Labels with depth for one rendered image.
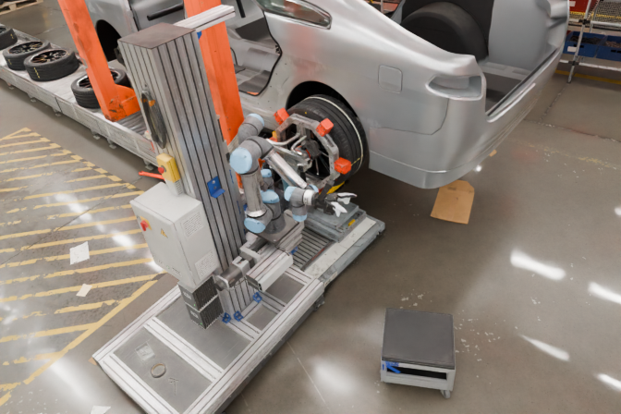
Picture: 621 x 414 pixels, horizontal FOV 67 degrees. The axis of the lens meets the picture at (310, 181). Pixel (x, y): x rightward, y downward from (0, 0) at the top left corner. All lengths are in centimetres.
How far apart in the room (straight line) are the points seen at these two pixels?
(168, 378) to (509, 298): 227
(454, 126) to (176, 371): 217
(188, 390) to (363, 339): 112
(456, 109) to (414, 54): 39
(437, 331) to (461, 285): 77
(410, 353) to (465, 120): 135
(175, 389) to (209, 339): 35
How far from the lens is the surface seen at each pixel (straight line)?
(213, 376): 298
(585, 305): 371
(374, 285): 353
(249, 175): 238
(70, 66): 750
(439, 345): 285
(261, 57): 492
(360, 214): 383
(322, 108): 323
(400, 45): 282
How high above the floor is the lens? 269
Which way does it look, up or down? 37 degrees down
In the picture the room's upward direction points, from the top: 6 degrees counter-clockwise
